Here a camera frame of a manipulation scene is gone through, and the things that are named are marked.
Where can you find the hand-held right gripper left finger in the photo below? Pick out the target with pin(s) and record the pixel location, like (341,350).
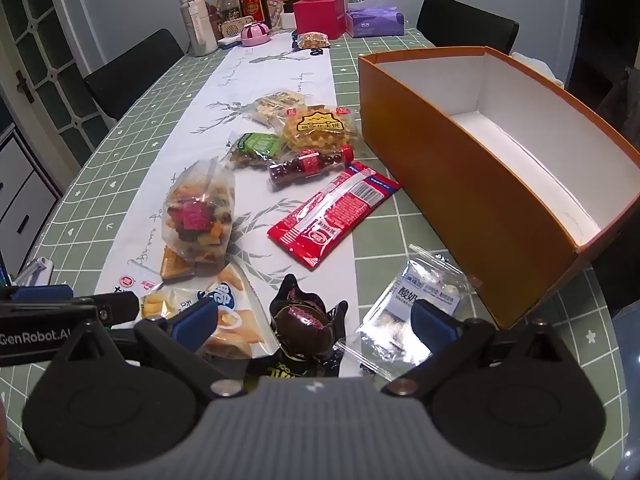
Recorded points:
(192,317)

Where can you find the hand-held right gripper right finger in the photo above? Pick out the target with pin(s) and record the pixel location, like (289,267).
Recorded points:
(432,320)

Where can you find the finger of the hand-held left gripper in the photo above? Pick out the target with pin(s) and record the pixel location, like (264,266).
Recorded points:
(117,305)
(42,292)

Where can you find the blue white chips packet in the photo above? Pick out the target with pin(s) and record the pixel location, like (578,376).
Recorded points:
(235,320)

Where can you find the colourful dried fruit bag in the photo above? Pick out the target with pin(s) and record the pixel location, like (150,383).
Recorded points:
(200,215)

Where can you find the dark chocolate snack packet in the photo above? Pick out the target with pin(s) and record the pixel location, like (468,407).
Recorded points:
(300,325)

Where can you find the orange cardboard box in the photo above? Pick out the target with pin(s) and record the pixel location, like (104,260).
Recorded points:
(450,185)

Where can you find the long red snack packet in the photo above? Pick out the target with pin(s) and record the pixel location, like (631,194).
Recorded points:
(330,210)

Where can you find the yellow label waffle packet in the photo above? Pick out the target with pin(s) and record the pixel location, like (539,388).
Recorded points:
(320,127)

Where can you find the clear puffed snack packet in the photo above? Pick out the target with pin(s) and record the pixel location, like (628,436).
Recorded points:
(275,105)

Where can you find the white plastic item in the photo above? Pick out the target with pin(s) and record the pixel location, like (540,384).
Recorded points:
(37,267)

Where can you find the clear white label packet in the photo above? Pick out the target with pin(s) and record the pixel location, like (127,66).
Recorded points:
(390,320)

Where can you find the small orange triangular packet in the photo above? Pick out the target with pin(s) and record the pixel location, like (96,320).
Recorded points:
(175,266)

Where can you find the white cabinet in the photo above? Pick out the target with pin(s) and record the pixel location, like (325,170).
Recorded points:
(20,185)

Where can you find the green checkered tablecloth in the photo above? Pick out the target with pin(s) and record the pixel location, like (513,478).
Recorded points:
(150,125)

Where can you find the green label nut packet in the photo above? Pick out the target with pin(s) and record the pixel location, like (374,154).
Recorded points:
(260,144)

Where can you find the small chocolate candy bottle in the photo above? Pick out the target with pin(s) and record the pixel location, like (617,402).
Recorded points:
(305,165)

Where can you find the white printed table runner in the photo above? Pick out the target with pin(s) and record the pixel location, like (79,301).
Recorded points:
(210,90)

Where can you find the black chair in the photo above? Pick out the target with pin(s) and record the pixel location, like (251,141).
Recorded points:
(465,22)
(135,70)

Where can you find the glass panel door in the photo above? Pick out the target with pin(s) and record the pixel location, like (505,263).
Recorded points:
(30,35)

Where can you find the blue white tube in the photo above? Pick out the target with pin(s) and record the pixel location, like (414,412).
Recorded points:
(229,45)

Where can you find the pink round container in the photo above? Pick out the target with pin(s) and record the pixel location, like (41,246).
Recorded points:
(256,34)

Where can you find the white bottle with pink cap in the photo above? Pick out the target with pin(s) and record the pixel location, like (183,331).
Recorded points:
(200,25)

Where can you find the small wooden speaker box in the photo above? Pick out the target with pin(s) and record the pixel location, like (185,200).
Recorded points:
(232,26)

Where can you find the dark brown object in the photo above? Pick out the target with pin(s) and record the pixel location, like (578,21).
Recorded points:
(215,20)

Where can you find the small mixed nut bag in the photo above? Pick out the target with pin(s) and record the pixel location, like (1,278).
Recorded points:
(312,40)

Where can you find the purple tissue pack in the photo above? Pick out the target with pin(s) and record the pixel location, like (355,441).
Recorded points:
(375,17)

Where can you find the clear plastic bottle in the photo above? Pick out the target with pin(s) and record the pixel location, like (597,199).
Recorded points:
(228,5)

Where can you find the white square container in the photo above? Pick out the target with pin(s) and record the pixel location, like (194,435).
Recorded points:
(289,17)

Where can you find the pink box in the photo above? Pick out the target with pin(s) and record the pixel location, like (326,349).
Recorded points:
(320,17)

